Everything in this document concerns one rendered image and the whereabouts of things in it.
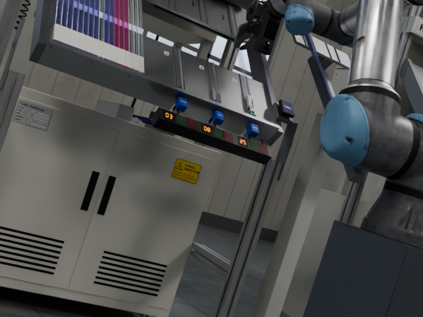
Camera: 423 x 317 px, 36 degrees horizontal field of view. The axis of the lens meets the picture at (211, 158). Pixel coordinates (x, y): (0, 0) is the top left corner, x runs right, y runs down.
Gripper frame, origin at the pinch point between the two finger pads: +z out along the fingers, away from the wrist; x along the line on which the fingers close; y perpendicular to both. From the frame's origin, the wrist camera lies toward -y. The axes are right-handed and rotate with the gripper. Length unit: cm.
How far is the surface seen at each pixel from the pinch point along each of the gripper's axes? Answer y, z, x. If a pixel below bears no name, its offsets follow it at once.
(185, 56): -13.2, -2.3, 19.2
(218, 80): -17.5, -3.4, 8.9
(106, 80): -31, -4, 41
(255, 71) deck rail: -3.5, 3.0, -8.0
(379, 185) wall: 148, 252, -317
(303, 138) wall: 215, 314, -280
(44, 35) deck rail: -27, -7, 59
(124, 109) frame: -17.1, 25.9, 24.0
